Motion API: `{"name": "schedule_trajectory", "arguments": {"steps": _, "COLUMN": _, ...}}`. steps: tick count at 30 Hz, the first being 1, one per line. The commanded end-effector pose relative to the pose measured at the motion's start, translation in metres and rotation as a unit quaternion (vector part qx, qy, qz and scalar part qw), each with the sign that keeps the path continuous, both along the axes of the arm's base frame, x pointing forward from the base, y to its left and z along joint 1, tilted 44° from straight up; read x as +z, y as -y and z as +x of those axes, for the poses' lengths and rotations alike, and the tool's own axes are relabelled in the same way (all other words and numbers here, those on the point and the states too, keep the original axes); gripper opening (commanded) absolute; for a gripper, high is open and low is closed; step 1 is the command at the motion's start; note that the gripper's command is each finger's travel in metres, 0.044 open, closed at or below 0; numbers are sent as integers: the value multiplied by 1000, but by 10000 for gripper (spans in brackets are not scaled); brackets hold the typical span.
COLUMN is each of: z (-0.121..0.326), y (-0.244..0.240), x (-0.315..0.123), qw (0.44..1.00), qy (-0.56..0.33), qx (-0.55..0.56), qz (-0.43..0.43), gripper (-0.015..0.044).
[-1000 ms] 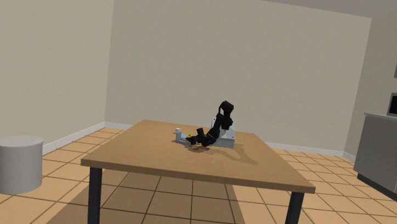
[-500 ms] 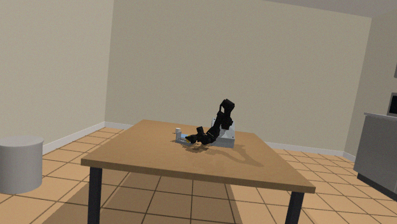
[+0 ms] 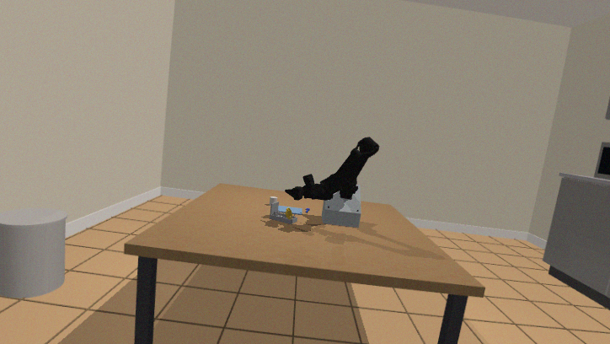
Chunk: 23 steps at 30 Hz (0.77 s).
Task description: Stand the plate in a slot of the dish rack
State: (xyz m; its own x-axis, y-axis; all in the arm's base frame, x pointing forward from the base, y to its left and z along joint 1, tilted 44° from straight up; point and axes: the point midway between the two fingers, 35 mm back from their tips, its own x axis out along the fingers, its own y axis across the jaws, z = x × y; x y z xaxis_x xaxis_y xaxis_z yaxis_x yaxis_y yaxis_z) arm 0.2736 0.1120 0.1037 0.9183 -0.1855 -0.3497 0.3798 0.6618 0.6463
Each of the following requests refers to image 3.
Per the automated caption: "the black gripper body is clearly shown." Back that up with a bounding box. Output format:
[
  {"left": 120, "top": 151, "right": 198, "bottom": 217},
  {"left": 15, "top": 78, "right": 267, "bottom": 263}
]
[{"left": 294, "top": 186, "right": 316, "bottom": 201}]

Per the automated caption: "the grey dish rack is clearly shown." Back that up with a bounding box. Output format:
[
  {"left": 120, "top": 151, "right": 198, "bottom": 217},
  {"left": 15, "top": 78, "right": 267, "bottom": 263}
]
[{"left": 270, "top": 202, "right": 297, "bottom": 224}]

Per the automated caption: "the light blue square mat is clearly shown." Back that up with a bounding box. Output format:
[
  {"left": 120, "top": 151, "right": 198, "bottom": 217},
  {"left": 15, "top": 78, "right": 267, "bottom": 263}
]
[{"left": 278, "top": 206, "right": 302, "bottom": 215}]

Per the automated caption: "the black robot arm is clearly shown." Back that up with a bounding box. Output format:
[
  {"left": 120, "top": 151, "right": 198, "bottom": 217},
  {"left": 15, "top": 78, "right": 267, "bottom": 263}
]
[{"left": 303, "top": 137, "right": 379, "bottom": 201}]

